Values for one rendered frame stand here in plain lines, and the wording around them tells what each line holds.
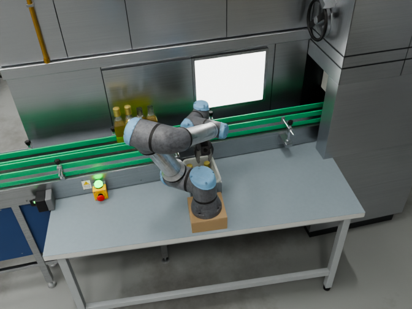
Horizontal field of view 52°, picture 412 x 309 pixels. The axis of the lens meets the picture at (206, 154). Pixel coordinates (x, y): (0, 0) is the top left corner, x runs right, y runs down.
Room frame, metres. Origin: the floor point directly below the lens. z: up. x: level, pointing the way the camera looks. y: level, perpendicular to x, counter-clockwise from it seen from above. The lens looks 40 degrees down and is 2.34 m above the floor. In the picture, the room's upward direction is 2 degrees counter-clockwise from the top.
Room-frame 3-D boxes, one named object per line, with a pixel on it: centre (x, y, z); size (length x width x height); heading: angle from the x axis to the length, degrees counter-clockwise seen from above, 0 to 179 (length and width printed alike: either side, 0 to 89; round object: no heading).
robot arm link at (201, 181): (1.42, 0.02, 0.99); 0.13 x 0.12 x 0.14; 61
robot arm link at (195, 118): (1.61, 0.05, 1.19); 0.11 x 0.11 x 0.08; 61
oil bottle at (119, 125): (1.82, 0.45, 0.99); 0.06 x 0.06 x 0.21; 13
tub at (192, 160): (1.68, 0.03, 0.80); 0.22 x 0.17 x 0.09; 12
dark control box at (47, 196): (1.54, 0.84, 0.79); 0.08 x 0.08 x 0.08; 12
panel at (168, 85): (2.04, 0.08, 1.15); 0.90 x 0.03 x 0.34; 102
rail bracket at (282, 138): (1.89, -0.46, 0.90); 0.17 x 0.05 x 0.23; 12
